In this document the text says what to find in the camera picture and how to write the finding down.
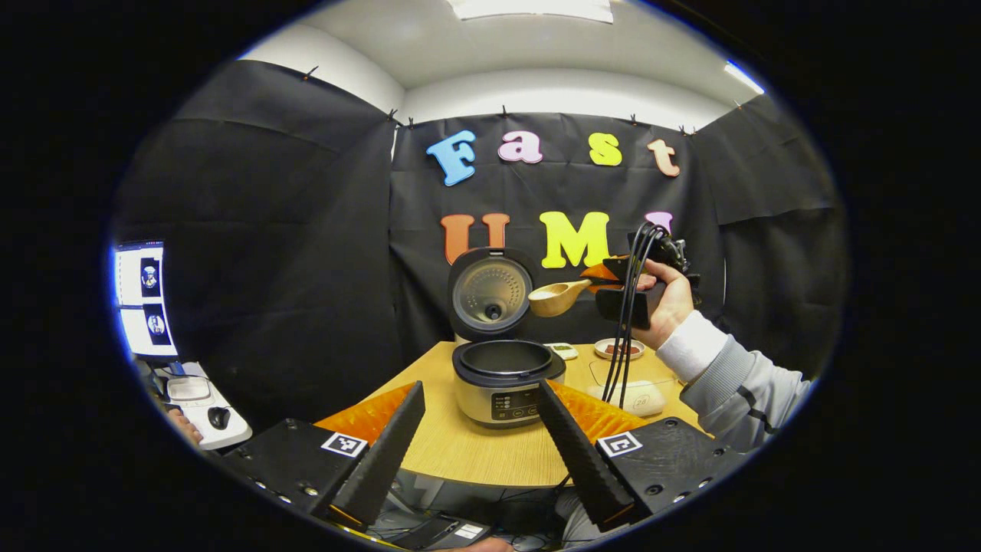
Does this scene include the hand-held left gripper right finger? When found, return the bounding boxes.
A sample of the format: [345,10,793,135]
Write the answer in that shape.
[536,379,748,531]

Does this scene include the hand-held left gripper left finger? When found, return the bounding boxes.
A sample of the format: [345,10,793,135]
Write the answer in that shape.
[222,381,426,531]

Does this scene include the wooden spoon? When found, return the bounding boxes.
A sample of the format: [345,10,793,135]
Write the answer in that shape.
[528,276,625,318]

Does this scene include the clear box of white rice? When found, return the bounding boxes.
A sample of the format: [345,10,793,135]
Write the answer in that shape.
[586,359,679,419]

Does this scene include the dark grey rice cooker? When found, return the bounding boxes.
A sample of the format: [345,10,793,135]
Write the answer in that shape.
[448,247,566,429]

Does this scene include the white round plate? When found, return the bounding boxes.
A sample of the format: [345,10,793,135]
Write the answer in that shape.
[594,338,646,361]

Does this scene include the person's grey trousers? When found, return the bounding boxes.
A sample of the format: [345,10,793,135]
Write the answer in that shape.
[556,491,622,550]

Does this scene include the black box with white label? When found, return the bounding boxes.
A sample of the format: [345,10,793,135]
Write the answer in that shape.
[392,512,491,551]

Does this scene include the white side desk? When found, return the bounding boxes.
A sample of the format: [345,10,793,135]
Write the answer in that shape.
[157,362,254,451]

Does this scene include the row of black cloth clips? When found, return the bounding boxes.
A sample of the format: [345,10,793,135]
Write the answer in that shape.
[303,65,744,135]

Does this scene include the white flat device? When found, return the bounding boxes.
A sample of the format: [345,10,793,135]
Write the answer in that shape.
[167,376,212,401]

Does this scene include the narrow ceiling light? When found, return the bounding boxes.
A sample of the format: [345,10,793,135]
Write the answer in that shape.
[724,61,766,95]

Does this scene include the black backdrop cloth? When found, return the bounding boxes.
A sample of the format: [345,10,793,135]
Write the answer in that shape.
[111,60,848,430]

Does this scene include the large ceiling light panel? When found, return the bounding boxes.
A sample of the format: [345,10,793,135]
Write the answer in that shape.
[447,0,614,24]

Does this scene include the computer monitor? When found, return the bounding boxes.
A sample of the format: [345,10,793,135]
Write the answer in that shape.
[113,241,179,361]

